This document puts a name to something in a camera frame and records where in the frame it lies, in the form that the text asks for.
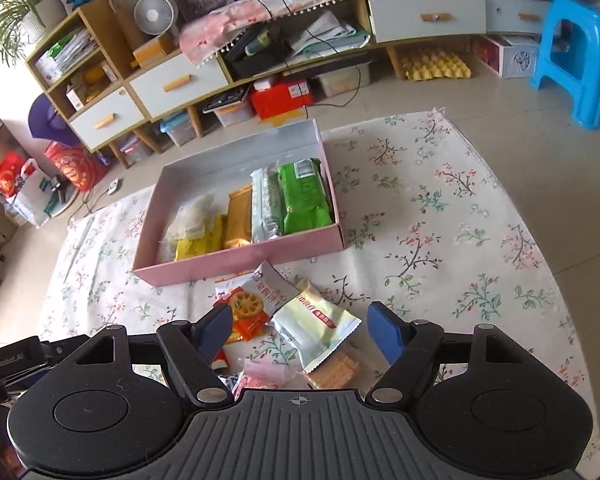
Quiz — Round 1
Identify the yellow snack packet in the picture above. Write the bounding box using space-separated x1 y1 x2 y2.
174 214 226 261

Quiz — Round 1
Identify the pink flower snack bar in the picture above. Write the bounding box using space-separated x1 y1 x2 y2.
232 360 308 399

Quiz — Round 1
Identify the silver red-label snack packet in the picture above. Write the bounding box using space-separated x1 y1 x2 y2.
268 281 362 373

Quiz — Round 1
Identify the clear plastic storage bin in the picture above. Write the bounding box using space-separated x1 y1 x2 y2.
315 62 370 98

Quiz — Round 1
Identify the pink floral cloth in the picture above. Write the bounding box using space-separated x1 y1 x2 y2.
178 0 340 65

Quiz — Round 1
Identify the orange biscuit packet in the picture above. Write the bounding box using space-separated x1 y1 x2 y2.
224 184 252 249

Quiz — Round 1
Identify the silver green snack packet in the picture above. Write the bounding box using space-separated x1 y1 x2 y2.
251 165 284 243

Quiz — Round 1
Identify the red patterned bag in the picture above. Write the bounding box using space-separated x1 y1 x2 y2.
44 142 108 193

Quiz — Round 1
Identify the floral white cloth mat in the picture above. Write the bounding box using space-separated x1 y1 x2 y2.
38 109 600 466

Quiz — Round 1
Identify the white patterned box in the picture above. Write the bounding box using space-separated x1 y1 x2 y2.
469 35 540 79

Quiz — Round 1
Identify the red cardboard box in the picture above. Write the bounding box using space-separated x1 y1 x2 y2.
250 79 314 120

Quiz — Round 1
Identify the clear white snack bag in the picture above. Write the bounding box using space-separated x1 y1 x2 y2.
162 193 214 244

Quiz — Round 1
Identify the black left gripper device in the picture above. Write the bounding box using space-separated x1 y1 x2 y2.
0 335 90 404

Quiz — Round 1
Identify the purple hat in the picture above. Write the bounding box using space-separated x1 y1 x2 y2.
28 93 81 148

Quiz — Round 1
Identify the pink cardboard box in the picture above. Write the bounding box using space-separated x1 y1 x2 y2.
133 119 344 286

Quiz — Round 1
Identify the blue plastic stool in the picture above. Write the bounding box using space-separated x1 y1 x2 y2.
530 0 600 130

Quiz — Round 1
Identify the white desk fan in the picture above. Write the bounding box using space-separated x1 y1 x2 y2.
133 0 178 36

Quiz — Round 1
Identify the wooden white drawer cabinet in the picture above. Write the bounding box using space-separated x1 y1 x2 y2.
26 0 550 152

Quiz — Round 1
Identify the brown wafer packet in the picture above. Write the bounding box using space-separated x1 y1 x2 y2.
303 344 361 390

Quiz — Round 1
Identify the lotus root chips packet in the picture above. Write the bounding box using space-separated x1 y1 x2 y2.
213 261 300 344

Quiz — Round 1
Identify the yellow egg tray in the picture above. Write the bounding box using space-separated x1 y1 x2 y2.
400 48 471 82

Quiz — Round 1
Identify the red snack packet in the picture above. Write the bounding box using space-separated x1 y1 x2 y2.
211 349 230 370

